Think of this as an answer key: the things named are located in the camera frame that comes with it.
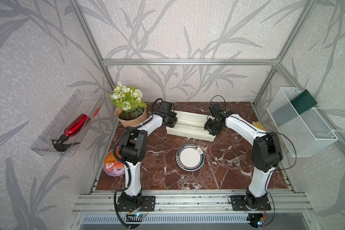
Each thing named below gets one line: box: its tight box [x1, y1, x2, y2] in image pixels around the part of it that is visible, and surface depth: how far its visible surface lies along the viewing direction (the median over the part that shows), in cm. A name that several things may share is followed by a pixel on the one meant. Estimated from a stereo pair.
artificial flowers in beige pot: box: [109, 81, 148, 128], surface depth 86 cm
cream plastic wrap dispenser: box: [165, 110, 217, 142], surface depth 100 cm
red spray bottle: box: [50, 113, 89, 152], surface depth 63 cm
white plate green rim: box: [175, 143, 206, 172], surface depth 91 cm
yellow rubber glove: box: [252, 121, 267, 132], surface depth 110 cm
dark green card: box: [289, 89, 318, 115], surface depth 73 cm
